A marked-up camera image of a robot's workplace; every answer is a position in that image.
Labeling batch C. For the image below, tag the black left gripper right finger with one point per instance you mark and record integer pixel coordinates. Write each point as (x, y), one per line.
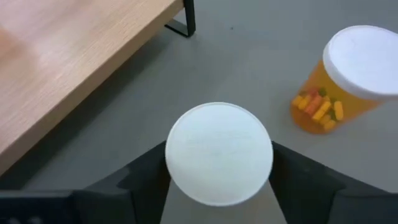
(298, 186)

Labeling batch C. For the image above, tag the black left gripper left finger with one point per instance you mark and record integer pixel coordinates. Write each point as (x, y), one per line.
(146, 186)

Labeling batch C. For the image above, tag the grey table mat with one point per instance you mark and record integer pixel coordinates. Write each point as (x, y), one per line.
(248, 62)

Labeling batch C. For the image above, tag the orange pill bottle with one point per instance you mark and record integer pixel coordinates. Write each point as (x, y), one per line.
(360, 59)

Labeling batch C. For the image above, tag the black shelf end bar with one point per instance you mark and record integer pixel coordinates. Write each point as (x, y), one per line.
(189, 18)

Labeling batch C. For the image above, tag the orange bottle with yellow pills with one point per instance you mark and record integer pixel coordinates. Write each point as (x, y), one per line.
(219, 154)

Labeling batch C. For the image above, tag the wooden shelf board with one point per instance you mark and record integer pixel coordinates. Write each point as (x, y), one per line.
(62, 62)

